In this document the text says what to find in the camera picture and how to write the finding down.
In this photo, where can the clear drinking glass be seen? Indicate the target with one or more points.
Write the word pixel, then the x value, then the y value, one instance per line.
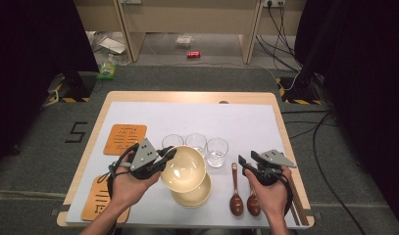
pixel 172 140
pixel 217 153
pixel 196 142

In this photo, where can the red drink can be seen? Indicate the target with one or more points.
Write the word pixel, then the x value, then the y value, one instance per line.
pixel 193 54

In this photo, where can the black stand base hazard tape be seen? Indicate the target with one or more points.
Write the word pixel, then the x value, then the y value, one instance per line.
pixel 298 94
pixel 79 86

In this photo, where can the cream bowl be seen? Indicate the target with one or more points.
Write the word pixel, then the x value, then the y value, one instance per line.
pixel 184 173
pixel 197 197

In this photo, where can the black curtain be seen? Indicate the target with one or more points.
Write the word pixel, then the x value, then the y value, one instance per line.
pixel 367 81
pixel 24 65

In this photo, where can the bundle of brown chopsticks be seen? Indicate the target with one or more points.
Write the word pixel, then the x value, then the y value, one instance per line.
pixel 301 209

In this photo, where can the white plastic container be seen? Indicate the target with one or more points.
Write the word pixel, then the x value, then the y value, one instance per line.
pixel 184 40

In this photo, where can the green packet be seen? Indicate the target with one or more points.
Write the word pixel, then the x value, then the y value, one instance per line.
pixel 107 71

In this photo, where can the white paper table mat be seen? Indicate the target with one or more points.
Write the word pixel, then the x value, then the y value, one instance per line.
pixel 193 120

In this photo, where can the beige wooden desk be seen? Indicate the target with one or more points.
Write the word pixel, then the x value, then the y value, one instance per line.
pixel 193 16

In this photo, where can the crumpled clear plastic bag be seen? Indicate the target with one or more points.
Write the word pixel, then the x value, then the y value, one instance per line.
pixel 112 45

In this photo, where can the person's right hand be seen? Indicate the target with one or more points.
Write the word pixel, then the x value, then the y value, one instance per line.
pixel 274 202

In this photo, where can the carved wooden coaster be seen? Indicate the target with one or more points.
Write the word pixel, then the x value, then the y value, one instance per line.
pixel 95 202
pixel 122 137

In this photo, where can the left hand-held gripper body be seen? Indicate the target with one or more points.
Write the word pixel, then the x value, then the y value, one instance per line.
pixel 143 156

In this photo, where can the white wall socket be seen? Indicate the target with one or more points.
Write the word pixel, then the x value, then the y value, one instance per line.
pixel 131 1
pixel 275 3

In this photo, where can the brown wooden spoon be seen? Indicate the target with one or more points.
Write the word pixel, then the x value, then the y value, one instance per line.
pixel 236 204
pixel 253 205

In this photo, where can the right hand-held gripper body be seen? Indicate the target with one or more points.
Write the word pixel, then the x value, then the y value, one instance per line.
pixel 275 158

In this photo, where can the dark table grommet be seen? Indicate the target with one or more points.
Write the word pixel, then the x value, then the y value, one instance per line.
pixel 224 102

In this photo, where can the person's left hand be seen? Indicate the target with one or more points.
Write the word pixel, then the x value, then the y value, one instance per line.
pixel 125 186

